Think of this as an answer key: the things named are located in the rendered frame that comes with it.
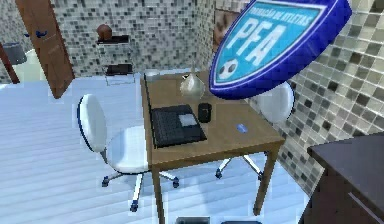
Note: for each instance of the small blue oval object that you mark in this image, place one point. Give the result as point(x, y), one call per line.
point(242, 128)

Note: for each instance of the dark brown cabinet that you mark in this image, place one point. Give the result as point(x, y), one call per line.
point(350, 180)

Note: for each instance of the grey metal shelf rack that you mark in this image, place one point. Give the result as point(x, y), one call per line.
point(116, 56)

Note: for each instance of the grey bin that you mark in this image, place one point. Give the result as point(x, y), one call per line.
point(14, 53)

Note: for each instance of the brown wooden table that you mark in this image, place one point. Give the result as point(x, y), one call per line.
point(230, 133)

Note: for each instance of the white office chair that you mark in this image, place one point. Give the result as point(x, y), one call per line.
point(276, 101)
point(125, 151)

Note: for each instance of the pale glass vase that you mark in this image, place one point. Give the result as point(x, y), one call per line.
point(192, 86)

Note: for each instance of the black mug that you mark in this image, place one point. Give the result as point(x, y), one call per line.
point(204, 112)

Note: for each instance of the black laptop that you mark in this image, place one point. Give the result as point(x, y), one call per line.
point(176, 126)

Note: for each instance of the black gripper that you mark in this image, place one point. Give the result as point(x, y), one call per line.
point(192, 220)

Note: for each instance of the clear glass bowl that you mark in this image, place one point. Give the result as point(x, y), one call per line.
point(152, 74)

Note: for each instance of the brown ball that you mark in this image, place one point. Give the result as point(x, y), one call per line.
point(104, 32)

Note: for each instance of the brown wooden door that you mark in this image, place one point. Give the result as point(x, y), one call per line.
point(46, 43)

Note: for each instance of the blue shield wall sign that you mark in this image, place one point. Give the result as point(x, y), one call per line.
point(273, 46)

